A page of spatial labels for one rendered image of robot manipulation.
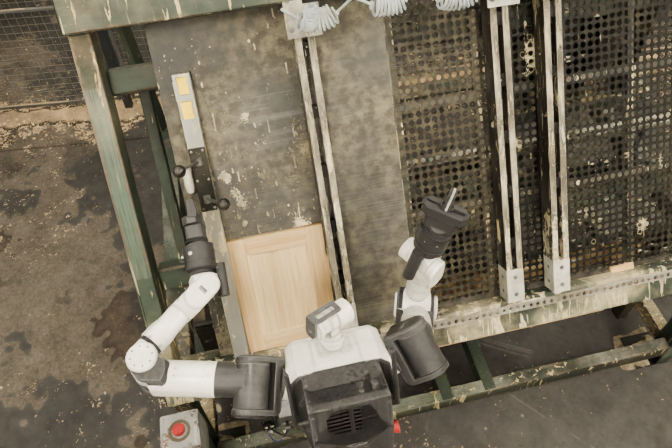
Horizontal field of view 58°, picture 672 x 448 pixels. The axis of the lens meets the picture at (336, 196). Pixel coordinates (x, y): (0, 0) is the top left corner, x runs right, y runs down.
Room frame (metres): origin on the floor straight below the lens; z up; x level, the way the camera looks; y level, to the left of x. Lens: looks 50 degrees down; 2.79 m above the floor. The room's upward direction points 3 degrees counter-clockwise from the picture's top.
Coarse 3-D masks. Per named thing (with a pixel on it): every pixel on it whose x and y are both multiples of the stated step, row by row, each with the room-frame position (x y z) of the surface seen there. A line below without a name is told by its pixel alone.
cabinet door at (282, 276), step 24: (240, 240) 1.15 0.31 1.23; (264, 240) 1.16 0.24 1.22; (288, 240) 1.16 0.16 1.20; (312, 240) 1.17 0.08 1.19; (240, 264) 1.10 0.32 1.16; (264, 264) 1.11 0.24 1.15; (288, 264) 1.12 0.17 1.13; (312, 264) 1.12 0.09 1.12; (240, 288) 1.06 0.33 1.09; (264, 288) 1.06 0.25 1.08; (288, 288) 1.07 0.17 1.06; (312, 288) 1.07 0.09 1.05; (264, 312) 1.01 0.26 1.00; (288, 312) 1.02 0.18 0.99; (264, 336) 0.96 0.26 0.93; (288, 336) 0.97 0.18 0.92
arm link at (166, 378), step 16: (128, 352) 0.69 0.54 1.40; (144, 352) 0.69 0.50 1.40; (144, 368) 0.65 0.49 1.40; (160, 368) 0.66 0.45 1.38; (176, 368) 0.66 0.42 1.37; (192, 368) 0.66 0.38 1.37; (208, 368) 0.66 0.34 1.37; (160, 384) 0.62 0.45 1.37; (176, 384) 0.62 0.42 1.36; (192, 384) 0.62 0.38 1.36; (208, 384) 0.62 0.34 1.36
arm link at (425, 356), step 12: (420, 336) 0.72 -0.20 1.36; (432, 336) 0.73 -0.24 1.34; (408, 348) 0.70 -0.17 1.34; (420, 348) 0.69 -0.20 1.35; (432, 348) 0.70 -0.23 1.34; (408, 360) 0.68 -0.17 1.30; (420, 360) 0.67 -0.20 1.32; (432, 360) 0.67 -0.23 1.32; (444, 360) 0.68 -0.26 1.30; (420, 372) 0.65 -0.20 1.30
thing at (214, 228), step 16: (176, 96) 1.37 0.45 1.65; (192, 96) 1.38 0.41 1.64; (192, 128) 1.32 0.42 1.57; (192, 144) 1.30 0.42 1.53; (208, 160) 1.29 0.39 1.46; (208, 224) 1.16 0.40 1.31; (224, 240) 1.13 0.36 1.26; (224, 256) 1.10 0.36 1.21; (224, 304) 1.01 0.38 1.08; (240, 320) 0.98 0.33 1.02; (240, 336) 0.95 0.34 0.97; (240, 352) 0.92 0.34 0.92
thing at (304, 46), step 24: (312, 0) 1.39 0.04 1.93; (288, 24) 1.46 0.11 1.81; (312, 48) 1.46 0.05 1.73; (312, 72) 1.43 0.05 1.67; (312, 96) 1.41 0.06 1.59; (312, 120) 1.34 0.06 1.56; (312, 144) 1.30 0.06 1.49; (336, 192) 1.23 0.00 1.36; (336, 216) 1.18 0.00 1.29; (336, 240) 1.16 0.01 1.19; (336, 264) 1.09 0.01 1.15; (336, 288) 1.05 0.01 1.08
